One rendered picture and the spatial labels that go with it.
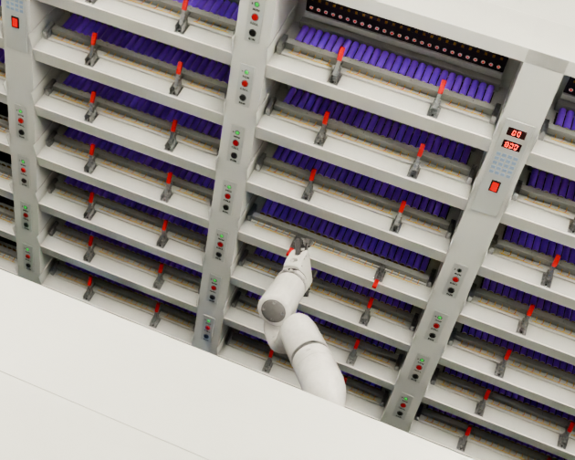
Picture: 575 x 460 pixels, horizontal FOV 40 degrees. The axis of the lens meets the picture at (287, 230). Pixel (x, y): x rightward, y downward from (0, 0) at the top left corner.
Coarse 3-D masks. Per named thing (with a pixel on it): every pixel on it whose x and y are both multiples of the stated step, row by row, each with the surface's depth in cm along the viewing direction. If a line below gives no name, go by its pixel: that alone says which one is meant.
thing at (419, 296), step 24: (240, 240) 246; (264, 240) 241; (288, 240) 242; (312, 264) 241; (336, 264) 238; (360, 264) 239; (432, 264) 241; (384, 288) 236; (408, 288) 235; (432, 288) 232
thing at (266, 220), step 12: (252, 216) 244; (264, 216) 244; (288, 228) 242; (300, 228) 242; (324, 240) 240; (348, 252) 239; (360, 252) 238; (372, 264) 238; (384, 264) 237; (396, 264) 237; (408, 276) 236; (420, 276) 235
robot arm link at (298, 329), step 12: (264, 324) 200; (288, 324) 181; (300, 324) 180; (312, 324) 181; (276, 336) 195; (288, 336) 179; (300, 336) 176; (312, 336) 176; (276, 348) 189; (288, 348) 177; (300, 348) 173
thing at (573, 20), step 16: (304, 0) 215; (496, 0) 200; (512, 0) 202; (528, 0) 204; (544, 0) 205; (560, 0) 207; (544, 16) 197; (560, 16) 199; (512, 64) 205; (560, 96) 205
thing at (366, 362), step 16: (240, 288) 274; (240, 304) 270; (256, 304) 268; (224, 320) 268; (240, 320) 266; (256, 320) 267; (320, 320) 267; (256, 336) 268; (336, 336) 263; (352, 336) 264; (336, 352) 262; (352, 352) 258; (368, 352) 263; (384, 352) 261; (400, 352) 264; (352, 368) 259; (368, 368) 260; (384, 368) 260; (400, 368) 260; (384, 384) 259
